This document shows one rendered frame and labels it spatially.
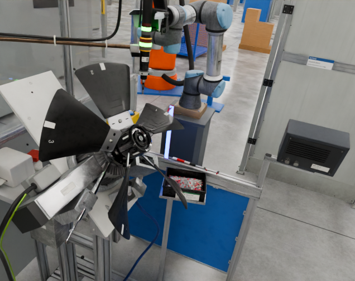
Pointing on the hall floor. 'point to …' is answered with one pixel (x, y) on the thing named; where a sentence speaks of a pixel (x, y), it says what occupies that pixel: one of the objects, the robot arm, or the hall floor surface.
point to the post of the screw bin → (164, 238)
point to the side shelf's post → (41, 257)
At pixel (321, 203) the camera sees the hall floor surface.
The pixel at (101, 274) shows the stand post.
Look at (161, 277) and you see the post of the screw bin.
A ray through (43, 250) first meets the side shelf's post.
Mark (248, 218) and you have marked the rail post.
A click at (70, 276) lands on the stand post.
